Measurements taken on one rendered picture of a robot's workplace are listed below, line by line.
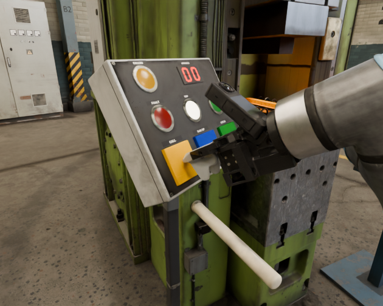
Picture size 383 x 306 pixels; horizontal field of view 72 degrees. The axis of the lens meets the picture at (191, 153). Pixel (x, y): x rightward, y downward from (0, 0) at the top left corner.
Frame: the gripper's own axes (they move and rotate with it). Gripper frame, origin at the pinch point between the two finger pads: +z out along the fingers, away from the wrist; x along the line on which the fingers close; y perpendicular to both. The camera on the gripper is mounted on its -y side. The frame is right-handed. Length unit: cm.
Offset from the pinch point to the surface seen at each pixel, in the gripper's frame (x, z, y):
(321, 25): 71, -19, -22
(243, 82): 97, 29, -22
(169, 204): 8.7, 21.3, 11.0
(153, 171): -7.1, 2.7, 0.1
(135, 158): -7.1, 6.1, -3.5
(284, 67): 100, 7, -19
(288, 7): 55, -14, -29
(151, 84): 0.7, 1.6, -15.9
